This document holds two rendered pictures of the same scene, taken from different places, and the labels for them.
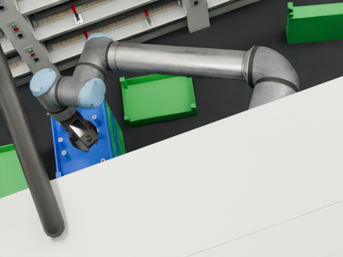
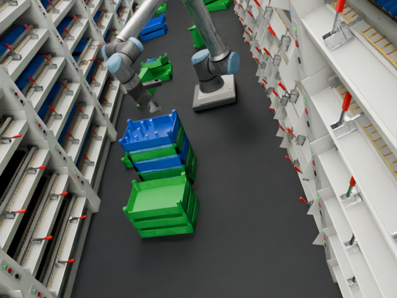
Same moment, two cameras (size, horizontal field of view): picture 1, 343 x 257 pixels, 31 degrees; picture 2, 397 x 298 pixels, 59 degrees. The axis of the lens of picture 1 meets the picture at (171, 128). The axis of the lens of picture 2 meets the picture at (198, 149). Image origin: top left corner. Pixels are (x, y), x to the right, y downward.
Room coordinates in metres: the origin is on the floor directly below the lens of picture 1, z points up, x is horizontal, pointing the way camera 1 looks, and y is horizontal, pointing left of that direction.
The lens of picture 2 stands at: (0.39, 1.88, 1.39)
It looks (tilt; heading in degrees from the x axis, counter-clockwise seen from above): 38 degrees down; 284
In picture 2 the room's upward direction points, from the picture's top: 22 degrees counter-clockwise
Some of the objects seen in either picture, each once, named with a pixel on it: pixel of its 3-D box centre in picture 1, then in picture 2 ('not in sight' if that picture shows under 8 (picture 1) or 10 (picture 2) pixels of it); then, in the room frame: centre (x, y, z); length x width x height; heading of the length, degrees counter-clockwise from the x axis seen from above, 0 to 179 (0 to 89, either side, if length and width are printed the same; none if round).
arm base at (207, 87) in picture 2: not in sight; (210, 80); (0.67, -0.43, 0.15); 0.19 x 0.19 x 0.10
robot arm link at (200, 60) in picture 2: not in sight; (205, 64); (0.67, -0.43, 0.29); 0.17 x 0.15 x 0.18; 147
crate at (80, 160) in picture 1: (81, 136); (150, 130); (0.98, 0.32, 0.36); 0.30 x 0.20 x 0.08; 174
